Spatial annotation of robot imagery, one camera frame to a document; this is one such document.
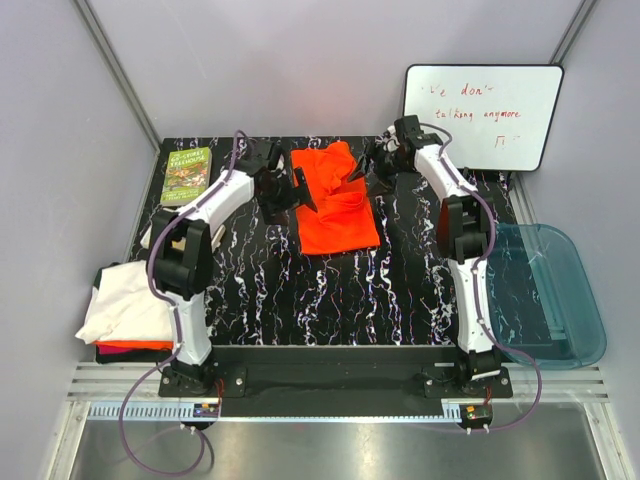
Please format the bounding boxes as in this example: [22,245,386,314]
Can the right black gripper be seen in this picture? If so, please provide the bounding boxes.
[347,141,409,199]

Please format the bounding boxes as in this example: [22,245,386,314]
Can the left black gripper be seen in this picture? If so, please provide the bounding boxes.
[258,168,316,226]

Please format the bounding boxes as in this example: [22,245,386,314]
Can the orange t shirt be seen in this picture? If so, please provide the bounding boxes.
[95,341,173,351]
[291,141,380,256]

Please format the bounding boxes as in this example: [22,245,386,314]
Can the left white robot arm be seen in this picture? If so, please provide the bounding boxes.
[146,141,317,396]

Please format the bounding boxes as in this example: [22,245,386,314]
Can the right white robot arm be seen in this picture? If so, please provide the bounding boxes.
[348,115,501,397]

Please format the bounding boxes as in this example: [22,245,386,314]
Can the black marbled table mat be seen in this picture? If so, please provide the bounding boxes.
[128,134,532,347]

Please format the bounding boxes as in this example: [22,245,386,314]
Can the green treehouse book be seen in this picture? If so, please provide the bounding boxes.
[160,147,212,207]

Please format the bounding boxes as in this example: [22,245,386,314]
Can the yellow small book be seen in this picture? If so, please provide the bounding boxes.
[139,225,226,252]

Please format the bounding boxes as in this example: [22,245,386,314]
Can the white dry erase board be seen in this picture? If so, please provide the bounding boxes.
[403,64,564,172]

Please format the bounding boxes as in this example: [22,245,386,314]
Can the white folded t shirt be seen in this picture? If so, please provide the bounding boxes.
[75,261,173,347]

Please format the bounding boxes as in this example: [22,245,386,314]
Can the orange folded t shirt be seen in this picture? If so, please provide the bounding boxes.
[95,341,173,351]

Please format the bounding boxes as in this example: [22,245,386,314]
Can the teal plastic bin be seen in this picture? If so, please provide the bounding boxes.
[487,223,607,370]

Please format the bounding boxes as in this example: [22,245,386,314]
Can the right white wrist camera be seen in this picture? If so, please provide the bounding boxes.
[382,126,400,152]

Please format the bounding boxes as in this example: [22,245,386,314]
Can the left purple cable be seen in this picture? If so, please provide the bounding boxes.
[117,129,251,476]

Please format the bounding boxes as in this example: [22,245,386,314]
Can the purple cable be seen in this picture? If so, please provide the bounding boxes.
[419,122,546,436]
[117,129,251,476]

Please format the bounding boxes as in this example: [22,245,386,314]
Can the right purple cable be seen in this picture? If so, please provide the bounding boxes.
[419,122,546,436]

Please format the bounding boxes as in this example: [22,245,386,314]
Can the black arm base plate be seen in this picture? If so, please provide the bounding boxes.
[159,346,513,399]

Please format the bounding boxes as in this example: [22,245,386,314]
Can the grey cable duct rail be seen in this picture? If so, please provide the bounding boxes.
[88,401,221,422]

